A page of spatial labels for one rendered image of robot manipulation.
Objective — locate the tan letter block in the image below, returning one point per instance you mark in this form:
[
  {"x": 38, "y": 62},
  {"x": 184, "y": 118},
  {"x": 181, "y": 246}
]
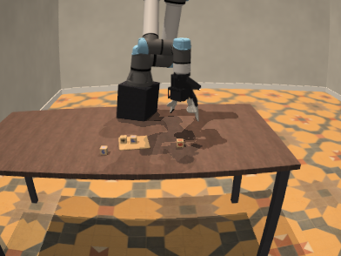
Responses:
[
  {"x": 104, "y": 150},
  {"x": 133, "y": 139},
  {"x": 123, "y": 139},
  {"x": 180, "y": 142}
]

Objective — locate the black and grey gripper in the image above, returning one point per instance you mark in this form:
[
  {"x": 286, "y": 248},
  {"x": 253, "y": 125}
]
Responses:
[{"x": 180, "y": 91}]

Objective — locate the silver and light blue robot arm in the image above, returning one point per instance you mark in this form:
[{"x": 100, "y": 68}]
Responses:
[{"x": 152, "y": 49}]

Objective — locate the tan flat mat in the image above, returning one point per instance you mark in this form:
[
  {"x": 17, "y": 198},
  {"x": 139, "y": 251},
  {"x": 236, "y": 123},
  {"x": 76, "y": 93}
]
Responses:
[{"x": 142, "y": 143}]

